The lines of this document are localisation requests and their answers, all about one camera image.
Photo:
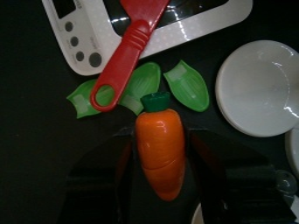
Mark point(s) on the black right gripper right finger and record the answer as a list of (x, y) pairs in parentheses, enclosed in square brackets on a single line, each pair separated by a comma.
[(240, 186)]

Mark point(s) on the green plastic leaf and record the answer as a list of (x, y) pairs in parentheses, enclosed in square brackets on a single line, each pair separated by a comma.
[(188, 87), (142, 83), (81, 100)]

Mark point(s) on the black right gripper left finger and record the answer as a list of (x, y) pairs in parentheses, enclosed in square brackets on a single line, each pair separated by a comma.
[(97, 180)]

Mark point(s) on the orange toy carrot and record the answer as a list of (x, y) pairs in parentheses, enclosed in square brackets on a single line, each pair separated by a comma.
[(160, 143)]

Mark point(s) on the red plastic spatula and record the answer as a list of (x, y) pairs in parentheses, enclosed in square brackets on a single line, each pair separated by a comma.
[(122, 58)]

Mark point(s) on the white plate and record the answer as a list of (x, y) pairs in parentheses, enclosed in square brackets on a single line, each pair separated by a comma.
[(292, 148), (256, 87)]

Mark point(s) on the white kitchen scale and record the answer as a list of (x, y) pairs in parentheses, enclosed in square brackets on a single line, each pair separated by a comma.
[(97, 35)]

